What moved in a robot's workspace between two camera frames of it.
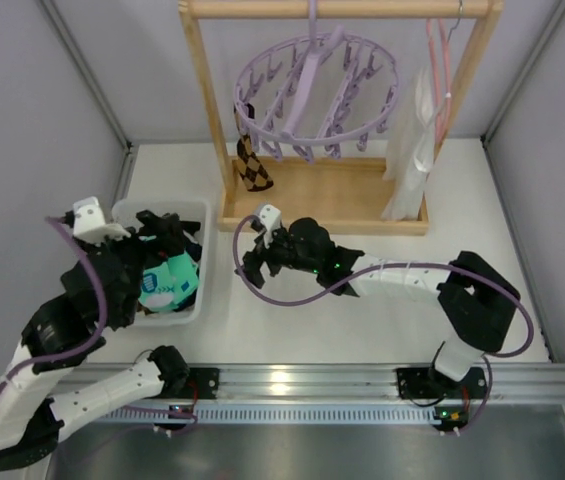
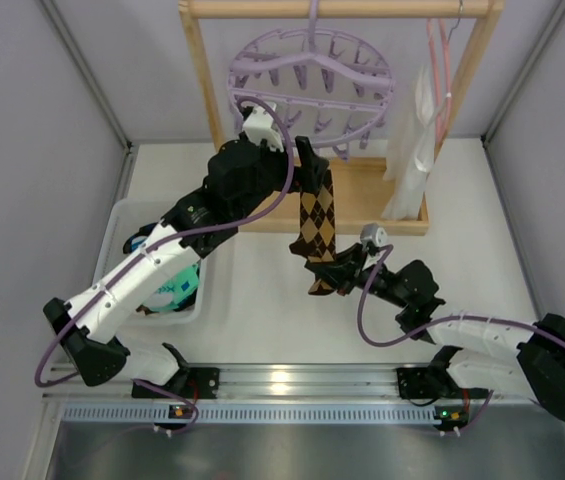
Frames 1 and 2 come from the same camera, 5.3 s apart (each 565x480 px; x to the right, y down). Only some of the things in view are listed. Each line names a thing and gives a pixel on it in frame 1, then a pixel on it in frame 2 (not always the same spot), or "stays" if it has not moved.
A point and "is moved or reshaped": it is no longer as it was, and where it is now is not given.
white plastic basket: [124, 214] stays
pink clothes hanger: [443, 96] stays
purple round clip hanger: [322, 90] is moved or reshaped
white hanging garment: [411, 154] stays
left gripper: [151, 238] -> [295, 167]
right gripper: [266, 257] -> [353, 265]
